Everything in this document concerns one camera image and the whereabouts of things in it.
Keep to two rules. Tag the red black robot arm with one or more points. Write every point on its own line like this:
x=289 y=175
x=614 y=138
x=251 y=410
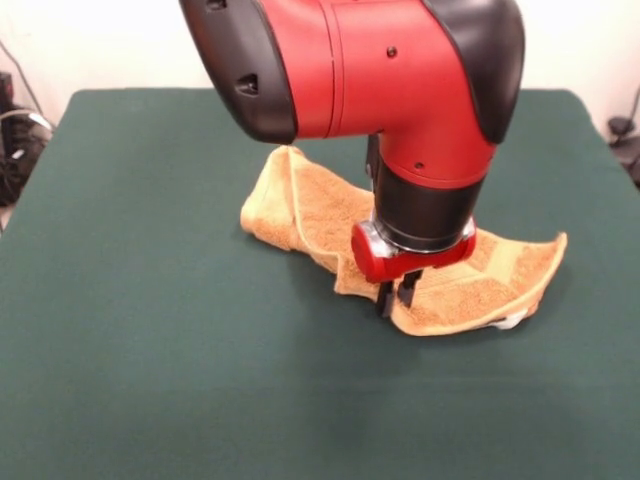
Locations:
x=375 y=75

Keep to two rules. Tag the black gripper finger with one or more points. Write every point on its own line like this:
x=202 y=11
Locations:
x=385 y=300
x=409 y=290

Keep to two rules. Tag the black stand base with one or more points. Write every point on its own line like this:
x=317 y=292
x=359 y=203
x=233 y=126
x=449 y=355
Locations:
x=625 y=145

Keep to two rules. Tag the tan terry towel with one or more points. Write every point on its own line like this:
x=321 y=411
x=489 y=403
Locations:
x=320 y=200

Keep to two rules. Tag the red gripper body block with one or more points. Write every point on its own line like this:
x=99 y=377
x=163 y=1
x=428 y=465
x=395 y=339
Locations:
x=385 y=262

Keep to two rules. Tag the dark green table cloth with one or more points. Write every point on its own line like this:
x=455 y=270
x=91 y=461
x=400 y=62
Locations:
x=150 y=350

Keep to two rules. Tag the black equipment pile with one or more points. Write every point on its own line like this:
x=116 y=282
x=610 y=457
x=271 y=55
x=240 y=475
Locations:
x=17 y=150

